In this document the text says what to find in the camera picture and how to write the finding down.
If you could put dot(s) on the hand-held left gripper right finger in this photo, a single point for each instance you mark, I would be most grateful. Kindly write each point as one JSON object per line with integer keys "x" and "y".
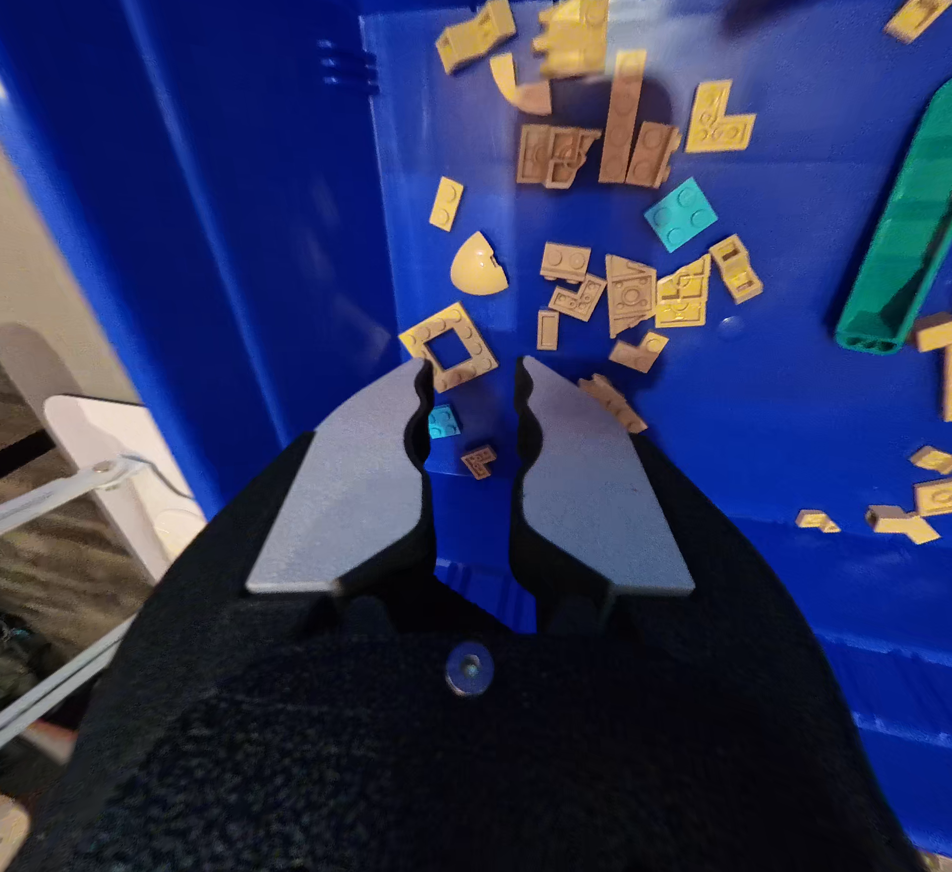
{"x": 595, "y": 507}

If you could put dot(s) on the pile of tan bricks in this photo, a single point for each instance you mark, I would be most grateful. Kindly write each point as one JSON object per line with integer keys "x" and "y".
{"x": 632, "y": 292}

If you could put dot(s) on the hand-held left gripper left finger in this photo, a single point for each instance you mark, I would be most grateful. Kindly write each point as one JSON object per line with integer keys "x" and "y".
{"x": 349, "y": 500}

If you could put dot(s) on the blue plastic bin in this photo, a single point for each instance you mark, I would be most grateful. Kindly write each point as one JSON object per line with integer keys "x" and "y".
{"x": 223, "y": 143}

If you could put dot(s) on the green brick separator tool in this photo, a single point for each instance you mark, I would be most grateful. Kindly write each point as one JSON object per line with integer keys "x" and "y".
{"x": 900, "y": 240}

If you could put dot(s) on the turquoise square plate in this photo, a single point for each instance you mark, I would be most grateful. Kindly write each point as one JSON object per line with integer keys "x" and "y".
{"x": 680, "y": 214}
{"x": 444, "y": 422}

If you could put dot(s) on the white stand base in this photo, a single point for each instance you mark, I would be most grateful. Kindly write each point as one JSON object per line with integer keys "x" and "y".
{"x": 97, "y": 426}

